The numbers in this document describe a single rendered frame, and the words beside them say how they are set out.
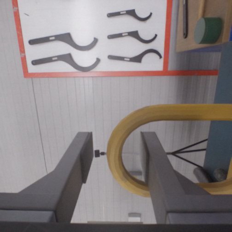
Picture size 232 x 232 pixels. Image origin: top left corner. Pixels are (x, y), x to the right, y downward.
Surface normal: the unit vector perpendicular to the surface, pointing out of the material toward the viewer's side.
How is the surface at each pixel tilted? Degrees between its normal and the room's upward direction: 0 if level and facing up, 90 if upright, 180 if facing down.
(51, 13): 90
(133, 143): 90
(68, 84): 90
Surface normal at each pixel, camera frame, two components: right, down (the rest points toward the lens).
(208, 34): -0.02, 0.62
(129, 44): -0.03, 0.29
